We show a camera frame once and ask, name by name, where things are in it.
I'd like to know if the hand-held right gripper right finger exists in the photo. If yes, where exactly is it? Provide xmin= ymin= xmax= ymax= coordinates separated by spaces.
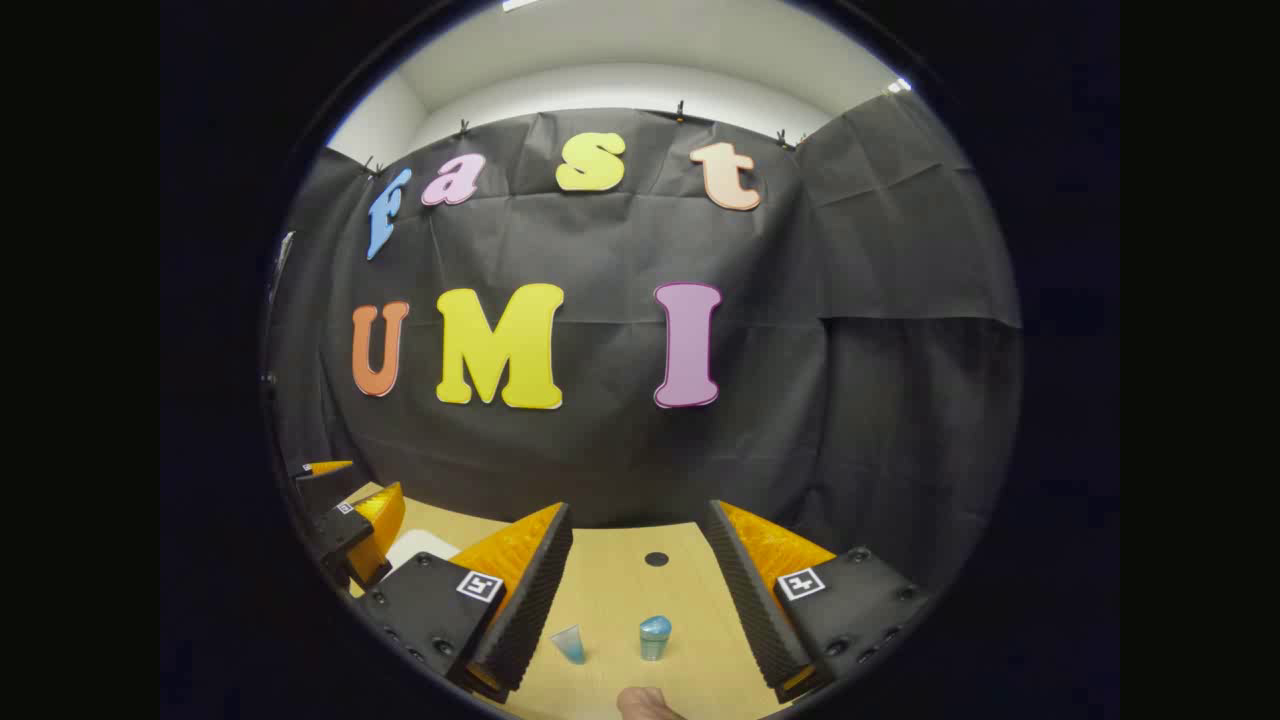
xmin=708 ymin=500 xmax=936 ymax=704

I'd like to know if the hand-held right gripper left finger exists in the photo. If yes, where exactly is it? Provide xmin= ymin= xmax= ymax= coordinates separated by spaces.
xmin=352 ymin=502 xmax=574 ymax=704

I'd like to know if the small white suitcase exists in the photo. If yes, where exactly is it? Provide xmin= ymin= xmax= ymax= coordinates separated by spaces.
xmin=383 ymin=529 xmax=463 ymax=579

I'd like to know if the black backdrop cloth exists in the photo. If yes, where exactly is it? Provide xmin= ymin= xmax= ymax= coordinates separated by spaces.
xmin=265 ymin=105 xmax=1023 ymax=591

